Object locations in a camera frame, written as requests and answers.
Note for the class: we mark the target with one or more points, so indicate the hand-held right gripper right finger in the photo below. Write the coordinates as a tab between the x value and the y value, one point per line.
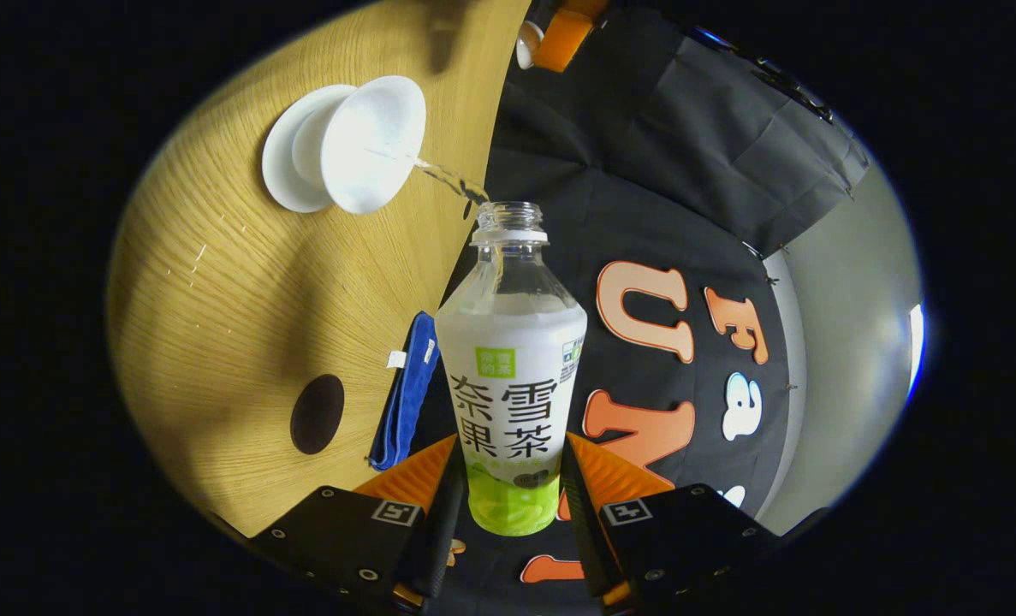
580	513

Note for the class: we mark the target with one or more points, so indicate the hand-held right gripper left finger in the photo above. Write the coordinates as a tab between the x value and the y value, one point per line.
443	530

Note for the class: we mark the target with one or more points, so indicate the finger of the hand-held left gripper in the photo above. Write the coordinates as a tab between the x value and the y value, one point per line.
563	38
585	7

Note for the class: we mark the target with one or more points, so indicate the white green label water bottle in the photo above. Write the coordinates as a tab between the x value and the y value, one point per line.
512	359

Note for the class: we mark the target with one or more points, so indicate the dark round coaster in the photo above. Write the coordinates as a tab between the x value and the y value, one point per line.
317	415

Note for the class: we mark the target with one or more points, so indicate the white teacup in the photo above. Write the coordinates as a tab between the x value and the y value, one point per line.
371	145

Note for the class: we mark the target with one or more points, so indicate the blue folded towel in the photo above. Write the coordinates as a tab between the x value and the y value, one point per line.
409	402

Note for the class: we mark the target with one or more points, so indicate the white saucer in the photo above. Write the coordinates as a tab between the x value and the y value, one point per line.
281	167

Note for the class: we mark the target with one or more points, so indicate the ceiling light panel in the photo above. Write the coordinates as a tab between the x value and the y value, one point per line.
917	351

